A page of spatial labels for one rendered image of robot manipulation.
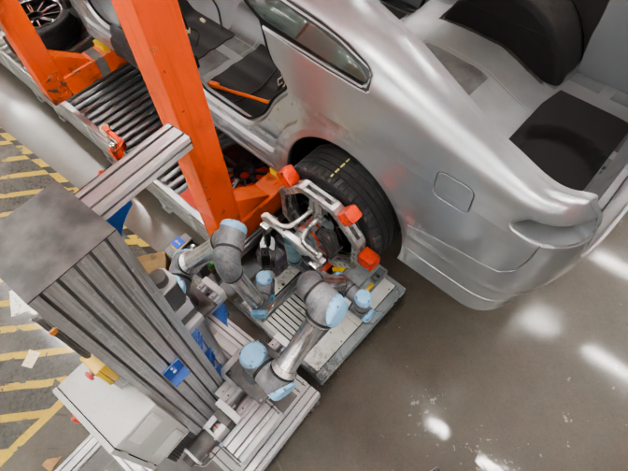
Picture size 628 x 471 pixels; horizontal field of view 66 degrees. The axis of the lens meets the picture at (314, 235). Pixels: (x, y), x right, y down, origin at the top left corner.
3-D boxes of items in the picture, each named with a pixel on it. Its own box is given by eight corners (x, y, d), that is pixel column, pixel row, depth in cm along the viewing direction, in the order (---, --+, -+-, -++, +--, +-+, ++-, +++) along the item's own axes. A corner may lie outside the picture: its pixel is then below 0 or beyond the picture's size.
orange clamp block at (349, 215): (354, 217, 231) (363, 214, 223) (344, 227, 228) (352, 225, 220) (346, 206, 230) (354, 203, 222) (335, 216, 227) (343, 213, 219)
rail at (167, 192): (246, 256, 324) (240, 238, 305) (235, 265, 321) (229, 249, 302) (53, 93, 419) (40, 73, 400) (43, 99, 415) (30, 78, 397)
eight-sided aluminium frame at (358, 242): (363, 275, 267) (368, 221, 221) (354, 283, 265) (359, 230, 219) (292, 221, 288) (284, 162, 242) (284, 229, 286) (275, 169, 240)
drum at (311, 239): (335, 235, 258) (335, 221, 246) (308, 262, 250) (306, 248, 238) (316, 221, 264) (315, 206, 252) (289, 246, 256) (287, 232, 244)
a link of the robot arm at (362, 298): (345, 291, 215) (345, 301, 225) (363, 306, 211) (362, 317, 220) (357, 279, 218) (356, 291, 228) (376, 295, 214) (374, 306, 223)
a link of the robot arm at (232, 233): (161, 279, 225) (222, 242, 188) (169, 252, 233) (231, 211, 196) (183, 289, 231) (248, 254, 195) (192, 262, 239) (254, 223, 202)
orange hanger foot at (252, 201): (306, 186, 310) (303, 149, 280) (247, 238, 290) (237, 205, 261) (288, 173, 316) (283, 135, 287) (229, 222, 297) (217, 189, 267)
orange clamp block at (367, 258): (365, 252, 248) (379, 263, 244) (356, 262, 245) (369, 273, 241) (366, 245, 242) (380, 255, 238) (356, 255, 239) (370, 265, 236)
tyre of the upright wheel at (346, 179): (322, 207, 307) (406, 256, 271) (297, 231, 298) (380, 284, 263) (302, 125, 257) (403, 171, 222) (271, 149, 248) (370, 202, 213)
